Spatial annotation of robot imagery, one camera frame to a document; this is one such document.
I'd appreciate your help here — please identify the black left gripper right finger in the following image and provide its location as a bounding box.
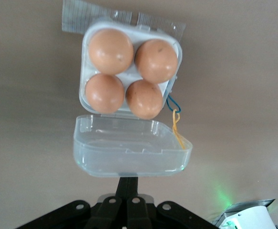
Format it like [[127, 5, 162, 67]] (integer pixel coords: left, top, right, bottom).
[[126, 177, 155, 229]]

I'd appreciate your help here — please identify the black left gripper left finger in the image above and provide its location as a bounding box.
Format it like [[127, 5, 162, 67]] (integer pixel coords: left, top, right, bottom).
[[94, 177, 129, 229]]

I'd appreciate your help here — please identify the clear plastic egg box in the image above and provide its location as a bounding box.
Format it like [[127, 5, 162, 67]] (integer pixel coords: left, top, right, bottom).
[[73, 18, 193, 178]]

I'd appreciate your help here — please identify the brown egg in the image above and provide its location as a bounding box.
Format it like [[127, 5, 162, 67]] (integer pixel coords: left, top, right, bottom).
[[84, 73, 125, 114], [125, 79, 164, 120], [88, 28, 134, 75], [134, 39, 179, 84]]

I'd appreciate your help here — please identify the yellow rubber band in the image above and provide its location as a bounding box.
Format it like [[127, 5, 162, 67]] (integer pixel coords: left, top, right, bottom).
[[172, 109, 186, 150]]

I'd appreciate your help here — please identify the brown table cover sheet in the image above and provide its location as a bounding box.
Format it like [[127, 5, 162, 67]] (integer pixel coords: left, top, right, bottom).
[[0, 0, 278, 229]]

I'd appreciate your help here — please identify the clear tape strip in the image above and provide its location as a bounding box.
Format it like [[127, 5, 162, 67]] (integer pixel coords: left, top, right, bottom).
[[62, 0, 186, 46]]

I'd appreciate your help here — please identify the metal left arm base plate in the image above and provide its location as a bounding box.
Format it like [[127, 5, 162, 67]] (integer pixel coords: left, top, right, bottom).
[[211, 198, 276, 225]]

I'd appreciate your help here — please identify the blue string loop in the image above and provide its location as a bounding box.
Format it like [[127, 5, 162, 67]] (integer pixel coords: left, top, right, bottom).
[[166, 94, 182, 113]]

